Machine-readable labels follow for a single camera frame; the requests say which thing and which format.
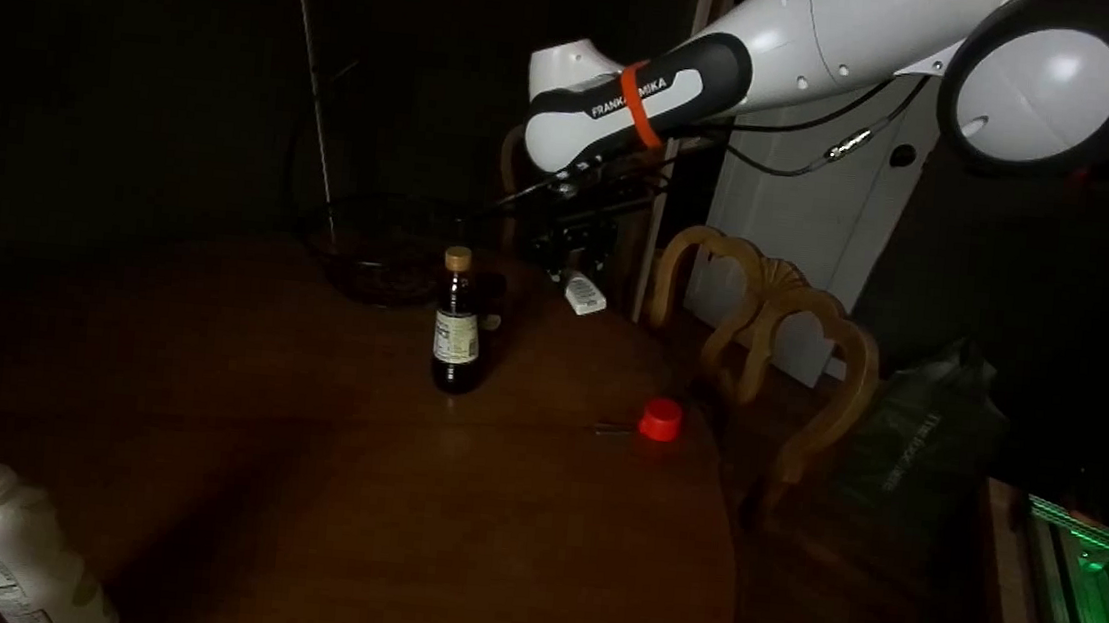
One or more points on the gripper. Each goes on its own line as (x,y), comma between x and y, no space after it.
(578,215)

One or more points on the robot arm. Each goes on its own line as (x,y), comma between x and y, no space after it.
(820,34)

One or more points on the dark bottle with tan cap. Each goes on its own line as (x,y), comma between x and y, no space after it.
(457,333)

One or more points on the red cap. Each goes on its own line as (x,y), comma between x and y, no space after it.
(660,420)

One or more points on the white door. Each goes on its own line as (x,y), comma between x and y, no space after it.
(801,243)

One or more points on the thin metal pole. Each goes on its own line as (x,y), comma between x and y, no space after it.
(320,120)

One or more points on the green plastic bag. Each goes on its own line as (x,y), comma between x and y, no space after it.
(926,424)

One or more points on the white spray can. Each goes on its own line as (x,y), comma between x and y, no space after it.
(11,555)

